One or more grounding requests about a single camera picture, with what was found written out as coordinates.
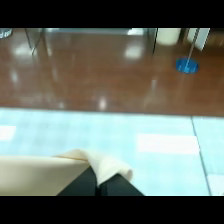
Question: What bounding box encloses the cream garment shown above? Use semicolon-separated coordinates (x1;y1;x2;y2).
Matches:
0;148;134;197

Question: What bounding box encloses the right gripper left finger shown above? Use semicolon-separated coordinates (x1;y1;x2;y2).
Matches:
57;166;99;197

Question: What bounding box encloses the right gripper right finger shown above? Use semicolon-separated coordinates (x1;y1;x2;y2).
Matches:
99;173;145;197

